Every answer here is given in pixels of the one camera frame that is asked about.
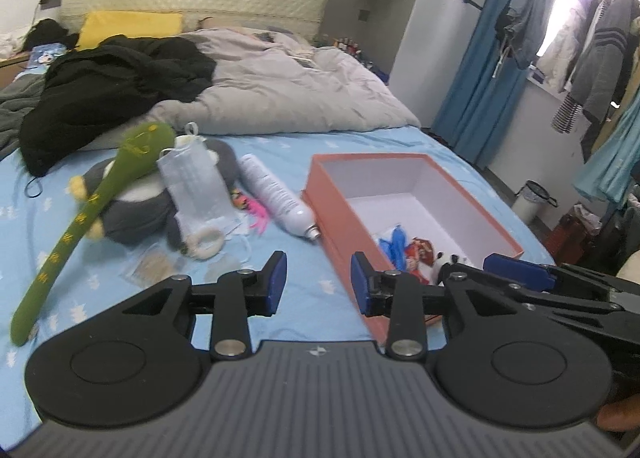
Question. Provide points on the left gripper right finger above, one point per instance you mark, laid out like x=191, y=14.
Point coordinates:
x=397, y=296

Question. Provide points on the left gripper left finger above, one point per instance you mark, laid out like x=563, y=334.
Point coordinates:
x=242, y=294

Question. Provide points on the blue white plastic bag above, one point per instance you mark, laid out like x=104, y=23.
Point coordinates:
x=394, y=243

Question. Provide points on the small panda plush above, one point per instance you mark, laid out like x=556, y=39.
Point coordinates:
x=441, y=260

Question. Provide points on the white fluffy ring keychain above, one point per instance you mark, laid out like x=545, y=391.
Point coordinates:
x=200, y=240

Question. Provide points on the pink feather toy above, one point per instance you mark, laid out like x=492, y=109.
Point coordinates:
x=258, y=213

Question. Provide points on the light blue face mask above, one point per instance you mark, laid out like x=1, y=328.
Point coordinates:
x=195, y=184

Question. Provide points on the shiny red snack packet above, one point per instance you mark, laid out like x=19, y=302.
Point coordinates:
x=422, y=261

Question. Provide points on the person right hand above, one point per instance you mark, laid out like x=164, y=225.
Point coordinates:
x=620, y=416

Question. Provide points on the white spray can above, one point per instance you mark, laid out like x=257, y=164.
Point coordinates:
x=283, y=205

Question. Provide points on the orange cardboard box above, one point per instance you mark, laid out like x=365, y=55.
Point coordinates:
x=358, y=198

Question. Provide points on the white trash bin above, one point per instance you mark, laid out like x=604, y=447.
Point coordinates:
x=530, y=199

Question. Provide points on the long green plush stick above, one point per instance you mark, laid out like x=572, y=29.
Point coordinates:
x=135, y=158

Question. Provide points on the blue curtain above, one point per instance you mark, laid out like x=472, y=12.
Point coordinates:
x=481, y=101

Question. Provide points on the grey duvet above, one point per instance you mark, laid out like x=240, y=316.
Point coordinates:
x=269, y=83

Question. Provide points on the blue patterned bedsheet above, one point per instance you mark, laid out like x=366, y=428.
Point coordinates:
x=101, y=272

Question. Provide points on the black clothing pile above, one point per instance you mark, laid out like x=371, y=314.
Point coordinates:
x=90, y=92

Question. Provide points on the hanging grey striped sweater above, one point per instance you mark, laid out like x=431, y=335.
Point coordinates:
x=598, y=68

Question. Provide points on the dark grey blanket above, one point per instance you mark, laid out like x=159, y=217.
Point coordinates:
x=16, y=101

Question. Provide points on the yellow pillow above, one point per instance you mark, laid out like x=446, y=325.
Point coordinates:
x=101, y=25

